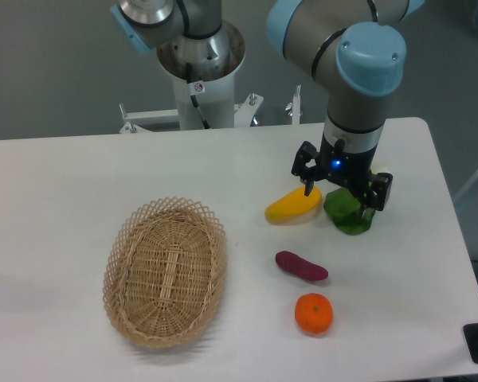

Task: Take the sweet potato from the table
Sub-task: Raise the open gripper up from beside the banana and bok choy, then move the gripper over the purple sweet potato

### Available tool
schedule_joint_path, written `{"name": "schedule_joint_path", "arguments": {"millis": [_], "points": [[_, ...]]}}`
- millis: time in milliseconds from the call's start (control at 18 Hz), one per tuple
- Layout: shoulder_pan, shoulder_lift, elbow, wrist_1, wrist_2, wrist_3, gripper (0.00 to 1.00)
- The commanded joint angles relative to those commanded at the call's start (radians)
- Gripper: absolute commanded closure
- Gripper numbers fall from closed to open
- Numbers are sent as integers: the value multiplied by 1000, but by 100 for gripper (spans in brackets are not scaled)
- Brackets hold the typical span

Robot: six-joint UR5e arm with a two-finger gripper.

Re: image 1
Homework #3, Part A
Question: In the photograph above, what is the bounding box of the yellow mango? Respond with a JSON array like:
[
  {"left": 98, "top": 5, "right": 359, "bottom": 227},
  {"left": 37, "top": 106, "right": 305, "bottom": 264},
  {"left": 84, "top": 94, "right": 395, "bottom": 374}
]
[{"left": 264, "top": 186, "right": 322, "bottom": 224}]

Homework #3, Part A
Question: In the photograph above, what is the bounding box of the green bok choy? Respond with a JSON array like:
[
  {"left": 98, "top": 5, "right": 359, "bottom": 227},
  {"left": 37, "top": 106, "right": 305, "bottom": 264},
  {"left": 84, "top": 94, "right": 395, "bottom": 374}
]
[{"left": 323, "top": 187, "right": 379, "bottom": 236}]

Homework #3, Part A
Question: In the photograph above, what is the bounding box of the black cable on pedestal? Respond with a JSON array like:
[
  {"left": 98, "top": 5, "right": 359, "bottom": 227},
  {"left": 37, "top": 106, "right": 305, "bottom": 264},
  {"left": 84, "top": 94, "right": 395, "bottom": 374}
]
[{"left": 184, "top": 62, "right": 212, "bottom": 131}]

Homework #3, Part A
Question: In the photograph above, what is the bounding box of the white metal base frame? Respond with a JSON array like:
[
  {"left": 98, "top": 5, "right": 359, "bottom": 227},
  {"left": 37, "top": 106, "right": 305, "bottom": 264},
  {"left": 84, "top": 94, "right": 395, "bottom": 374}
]
[{"left": 118, "top": 84, "right": 308, "bottom": 134}]

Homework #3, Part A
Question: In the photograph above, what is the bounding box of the orange tangerine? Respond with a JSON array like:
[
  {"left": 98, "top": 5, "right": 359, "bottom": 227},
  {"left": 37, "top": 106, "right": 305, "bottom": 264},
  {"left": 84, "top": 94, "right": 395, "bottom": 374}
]
[{"left": 294, "top": 293, "right": 334, "bottom": 334}]

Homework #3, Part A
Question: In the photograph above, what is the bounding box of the purple sweet potato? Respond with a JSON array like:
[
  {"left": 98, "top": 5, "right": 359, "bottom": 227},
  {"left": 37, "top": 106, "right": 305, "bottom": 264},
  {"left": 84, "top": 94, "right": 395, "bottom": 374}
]
[{"left": 275, "top": 251, "right": 329, "bottom": 282}]

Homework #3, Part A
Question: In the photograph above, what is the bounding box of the woven wicker basket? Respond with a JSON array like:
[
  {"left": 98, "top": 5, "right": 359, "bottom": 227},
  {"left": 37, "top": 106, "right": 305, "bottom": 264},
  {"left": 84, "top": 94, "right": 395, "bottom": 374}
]
[{"left": 103, "top": 197, "right": 227, "bottom": 349}]

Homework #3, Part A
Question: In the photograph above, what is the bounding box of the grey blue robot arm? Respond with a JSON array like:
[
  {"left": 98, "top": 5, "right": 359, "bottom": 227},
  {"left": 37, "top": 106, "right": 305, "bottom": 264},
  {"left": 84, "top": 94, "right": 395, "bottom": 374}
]
[{"left": 110, "top": 1, "right": 420, "bottom": 215}]

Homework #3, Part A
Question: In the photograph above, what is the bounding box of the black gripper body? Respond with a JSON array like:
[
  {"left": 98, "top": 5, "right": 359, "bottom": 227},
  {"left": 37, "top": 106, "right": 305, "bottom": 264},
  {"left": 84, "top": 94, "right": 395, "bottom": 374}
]
[{"left": 314, "top": 135, "right": 377, "bottom": 197}]

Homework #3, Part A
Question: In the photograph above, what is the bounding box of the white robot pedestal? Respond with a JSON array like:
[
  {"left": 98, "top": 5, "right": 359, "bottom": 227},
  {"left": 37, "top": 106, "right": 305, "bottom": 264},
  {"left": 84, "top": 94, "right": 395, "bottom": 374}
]
[{"left": 156, "top": 21, "right": 245, "bottom": 107}]

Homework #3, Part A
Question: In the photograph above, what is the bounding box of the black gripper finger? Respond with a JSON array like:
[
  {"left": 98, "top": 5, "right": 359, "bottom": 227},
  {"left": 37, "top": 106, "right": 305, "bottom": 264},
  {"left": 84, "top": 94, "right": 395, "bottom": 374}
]
[
  {"left": 356, "top": 170, "right": 393, "bottom": 220},
  {"left": 291, "top": 141, "right": 323, "bottom": 197}
]

